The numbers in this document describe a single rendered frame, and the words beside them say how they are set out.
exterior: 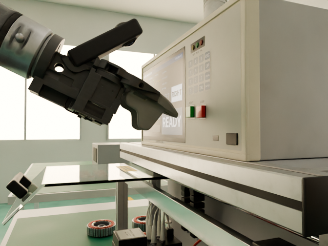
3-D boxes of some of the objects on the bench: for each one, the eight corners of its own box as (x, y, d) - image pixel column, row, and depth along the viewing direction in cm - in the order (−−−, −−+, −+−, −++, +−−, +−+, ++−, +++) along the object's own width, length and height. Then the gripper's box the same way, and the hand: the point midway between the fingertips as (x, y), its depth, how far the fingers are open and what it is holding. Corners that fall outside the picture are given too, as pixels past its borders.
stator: (140, 221, 124) (140, 213, 124) (163, 225, 119) (163, 216, 120) (126, 230, 114) (126, 220, 114) (151, 234, 109) (151, 224, 109)
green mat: (-13, 288, 72) (-13, 288, 72) (17, 218, 129) (17, 218, 129) (278, 238, 106) (278, 237, 106) (200, 200, 163) (200, 200, 163)
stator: (117, 227, 117) (117, 218, 117) (114, 237, 106) (114, 227, 106) (89, 228, 116) (89, 218, 117) (84, 238, 105) (84, 228, 105)
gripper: (29, 93, 42) (152, 150, 49) (23, 84, 34) (172, 154, 41) (56, 44, 44) (171, 106, 50) (55, 24, 35) (194, 101, 42)
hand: (172, 108), depth 46 cm, fingers closed
